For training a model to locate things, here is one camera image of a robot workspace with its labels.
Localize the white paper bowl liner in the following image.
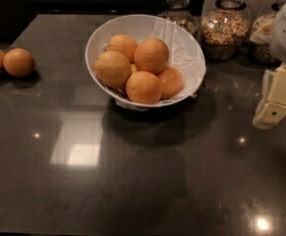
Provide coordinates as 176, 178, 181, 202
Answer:
102, 18, 206, 111

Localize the hidden middle orange in bowl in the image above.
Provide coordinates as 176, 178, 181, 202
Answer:
131, 63, 138, 74

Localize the left glass jar with grains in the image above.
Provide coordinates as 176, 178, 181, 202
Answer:
158, 0, 200, 37

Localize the middle glass jar with cereal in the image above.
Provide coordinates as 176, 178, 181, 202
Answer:
200, 0, 251, 62

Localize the right glass jar with grains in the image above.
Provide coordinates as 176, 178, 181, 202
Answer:
248, 0, 286, 65

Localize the glass jar with grains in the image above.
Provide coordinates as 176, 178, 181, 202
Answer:
248, 0, 286, 65
158, 0, 200, 37

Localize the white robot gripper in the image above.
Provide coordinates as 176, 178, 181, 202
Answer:
250, 3, 286, 129

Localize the white bowl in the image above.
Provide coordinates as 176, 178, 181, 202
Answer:
85, 14, 207, 109

